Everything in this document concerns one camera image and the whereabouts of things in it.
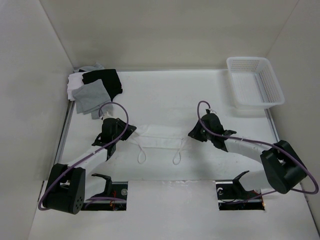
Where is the white tank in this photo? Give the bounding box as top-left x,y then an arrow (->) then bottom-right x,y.
128,125 -> 189,166
67,72 -> 84,101

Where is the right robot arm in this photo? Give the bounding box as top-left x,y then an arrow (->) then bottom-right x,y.
188,113 -> 307,194

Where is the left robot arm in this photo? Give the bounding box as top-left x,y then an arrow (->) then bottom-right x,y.
38,118 -> 137,215

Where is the folded grey tank top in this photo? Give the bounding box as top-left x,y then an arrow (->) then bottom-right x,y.
71,79 -> 111,120

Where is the folded black tank top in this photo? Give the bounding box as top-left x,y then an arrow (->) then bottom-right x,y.
82,69 -> 123,101

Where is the folded white tank top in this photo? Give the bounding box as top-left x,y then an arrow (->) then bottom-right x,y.
67,72 -> 84,101

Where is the white plastic basket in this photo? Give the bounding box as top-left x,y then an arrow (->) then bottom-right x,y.
226,56 -> 285,109

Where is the light grey folded top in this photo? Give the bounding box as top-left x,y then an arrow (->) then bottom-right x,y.
73,62 -> 105,73

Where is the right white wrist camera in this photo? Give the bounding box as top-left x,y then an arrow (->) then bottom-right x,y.
205,108 -> 217,115

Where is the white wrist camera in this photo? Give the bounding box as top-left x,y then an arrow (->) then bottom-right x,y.
205,108 -> 217,115
100,111 -> 113,120

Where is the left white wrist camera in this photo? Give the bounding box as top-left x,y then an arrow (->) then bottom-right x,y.
100,111 -> 113,120

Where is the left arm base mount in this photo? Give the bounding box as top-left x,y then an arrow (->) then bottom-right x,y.
81,173 -> 129,212

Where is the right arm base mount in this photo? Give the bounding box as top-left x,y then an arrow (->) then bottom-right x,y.
215,170 -> 265,211

